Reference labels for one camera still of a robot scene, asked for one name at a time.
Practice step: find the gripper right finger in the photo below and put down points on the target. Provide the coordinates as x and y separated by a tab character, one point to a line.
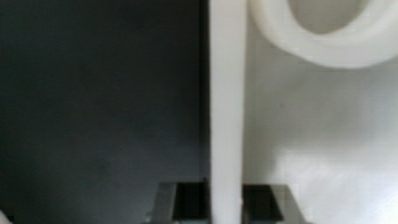
270	206

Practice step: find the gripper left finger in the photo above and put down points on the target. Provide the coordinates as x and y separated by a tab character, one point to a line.
181	204

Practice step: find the white square table top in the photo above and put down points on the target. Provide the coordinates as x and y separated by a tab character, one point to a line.
304	108

